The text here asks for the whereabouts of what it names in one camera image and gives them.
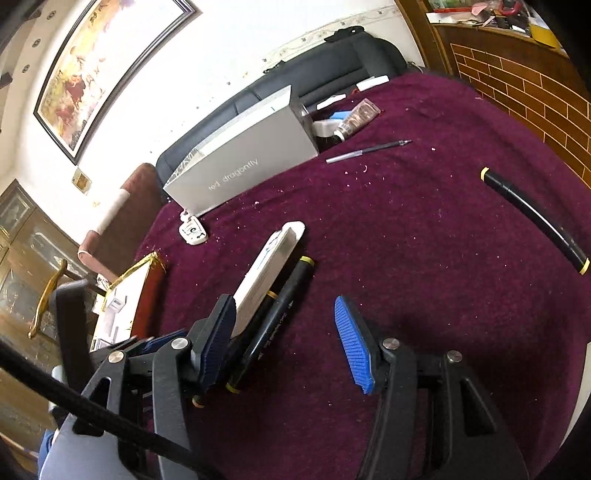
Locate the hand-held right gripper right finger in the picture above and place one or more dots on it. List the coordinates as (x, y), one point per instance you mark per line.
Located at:
(355, 350)

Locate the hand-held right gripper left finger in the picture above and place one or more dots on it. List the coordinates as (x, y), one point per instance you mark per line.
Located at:
(217, 344)

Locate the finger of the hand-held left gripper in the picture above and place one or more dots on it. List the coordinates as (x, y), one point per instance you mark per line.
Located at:
(154, 344)

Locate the black marker with yellow ends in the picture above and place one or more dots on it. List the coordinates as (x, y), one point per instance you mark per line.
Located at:
(531, 212)
(277, 314)
(251, 332)

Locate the long white box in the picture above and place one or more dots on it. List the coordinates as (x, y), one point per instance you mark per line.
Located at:
(268, 267)

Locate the red box with gold rim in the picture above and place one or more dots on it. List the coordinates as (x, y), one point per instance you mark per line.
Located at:
(147, 295)

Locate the glass door cabinet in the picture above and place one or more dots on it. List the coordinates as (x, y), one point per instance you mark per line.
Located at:
(23, 258)

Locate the small white device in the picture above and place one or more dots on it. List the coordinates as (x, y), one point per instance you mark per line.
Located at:
(194, 230)

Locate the brown chair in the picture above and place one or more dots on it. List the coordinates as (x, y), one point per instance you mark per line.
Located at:
(124, 217)

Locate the grey shoe box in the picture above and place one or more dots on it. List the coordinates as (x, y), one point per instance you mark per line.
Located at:
(240, 161)

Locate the grey and black pen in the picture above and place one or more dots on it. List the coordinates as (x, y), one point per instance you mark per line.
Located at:
(369, 151)

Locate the copper foil tube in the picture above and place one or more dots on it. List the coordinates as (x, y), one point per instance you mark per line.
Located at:
(358, 119)

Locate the small blue packet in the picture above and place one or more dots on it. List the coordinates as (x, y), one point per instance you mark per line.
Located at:
(344, 115)

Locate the white paper strip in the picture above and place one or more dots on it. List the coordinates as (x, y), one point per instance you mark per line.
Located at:
(331, 102)
(371, 83)

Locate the framed painting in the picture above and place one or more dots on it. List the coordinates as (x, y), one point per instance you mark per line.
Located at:
(101, 69)

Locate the black leather sofa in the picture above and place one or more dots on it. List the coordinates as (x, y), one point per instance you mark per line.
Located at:
(323, 64)

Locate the wooden brick-pattern counter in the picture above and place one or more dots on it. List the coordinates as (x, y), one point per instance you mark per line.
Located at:
(517, 78)

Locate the pile of counter clutter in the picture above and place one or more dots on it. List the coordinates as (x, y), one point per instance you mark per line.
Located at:
(498, 11)

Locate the small gold wall plate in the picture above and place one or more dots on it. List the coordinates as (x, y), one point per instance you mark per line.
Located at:
(81, 181)

